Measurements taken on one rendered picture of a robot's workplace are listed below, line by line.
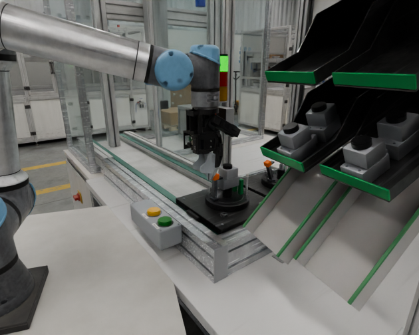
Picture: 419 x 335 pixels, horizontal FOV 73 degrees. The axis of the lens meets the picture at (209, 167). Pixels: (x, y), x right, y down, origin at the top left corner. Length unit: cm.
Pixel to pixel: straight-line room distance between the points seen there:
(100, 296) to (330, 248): 54
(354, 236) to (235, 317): 30
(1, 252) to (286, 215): 62
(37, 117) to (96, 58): 545
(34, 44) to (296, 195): 61
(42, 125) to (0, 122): 527
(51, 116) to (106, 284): 537
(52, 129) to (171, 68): 557
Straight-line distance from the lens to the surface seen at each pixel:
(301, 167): 56
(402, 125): 56
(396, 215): 64
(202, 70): 73
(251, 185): 104
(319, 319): 74
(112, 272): 85
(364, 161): 51
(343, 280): 61
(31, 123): 601
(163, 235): 80
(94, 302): 78
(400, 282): 92
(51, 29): 61
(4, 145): 80
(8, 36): 62
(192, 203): 91
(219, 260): 75
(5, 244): 76
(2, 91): 79
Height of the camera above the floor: 138
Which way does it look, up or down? 20 degrees down
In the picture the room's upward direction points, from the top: straight up
